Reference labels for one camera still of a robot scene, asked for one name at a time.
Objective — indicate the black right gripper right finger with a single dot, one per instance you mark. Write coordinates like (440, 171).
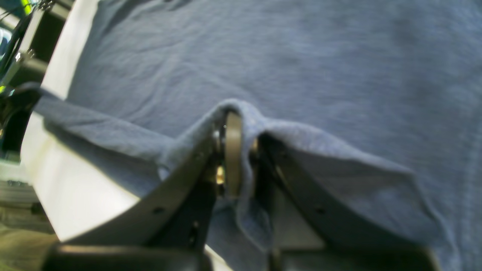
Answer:
(314, 231)

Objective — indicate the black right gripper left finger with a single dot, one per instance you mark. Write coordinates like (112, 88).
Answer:
(167, 230)

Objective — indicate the dark blue T-shirt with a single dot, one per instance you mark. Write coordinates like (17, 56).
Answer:
(380, 100)

